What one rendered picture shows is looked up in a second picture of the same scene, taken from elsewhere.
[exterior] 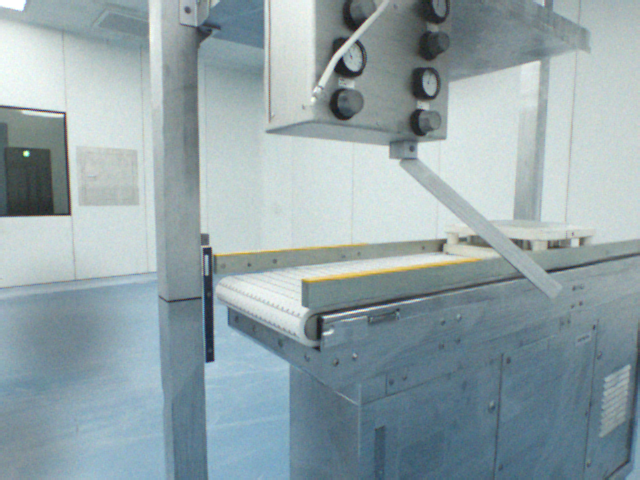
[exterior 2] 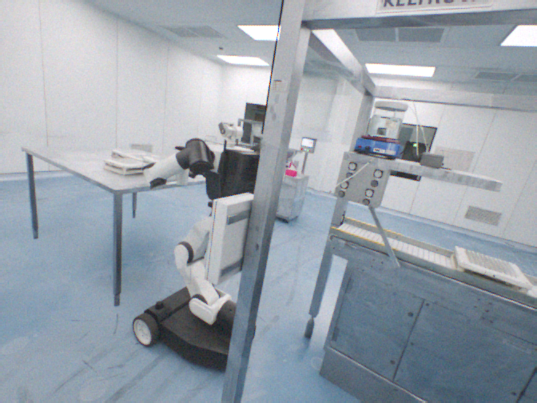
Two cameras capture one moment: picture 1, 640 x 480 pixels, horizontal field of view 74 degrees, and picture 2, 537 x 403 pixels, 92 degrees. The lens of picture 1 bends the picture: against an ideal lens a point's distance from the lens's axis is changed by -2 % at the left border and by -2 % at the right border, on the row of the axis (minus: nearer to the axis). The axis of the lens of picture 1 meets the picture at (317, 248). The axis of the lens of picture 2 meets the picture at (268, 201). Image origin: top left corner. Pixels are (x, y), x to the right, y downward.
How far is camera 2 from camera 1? 117 cm
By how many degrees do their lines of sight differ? 64
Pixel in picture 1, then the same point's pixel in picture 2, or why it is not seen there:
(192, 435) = (327, 257)
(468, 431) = (393, 312)
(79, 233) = (420, 191)
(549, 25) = (454, 179)
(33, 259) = (393, 197)
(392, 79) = (358, 190)
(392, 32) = (360, 179)
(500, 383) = (419, 309)
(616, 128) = not seen: outside the picture
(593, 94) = not seen: outside the picture
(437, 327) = (371, 260)
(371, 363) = (344, 254)
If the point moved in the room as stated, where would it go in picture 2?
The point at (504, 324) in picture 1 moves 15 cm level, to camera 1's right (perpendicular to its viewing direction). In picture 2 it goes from (409, 280) to (439, 300)
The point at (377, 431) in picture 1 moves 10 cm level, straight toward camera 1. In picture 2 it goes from (350, 277) to (334, 277)
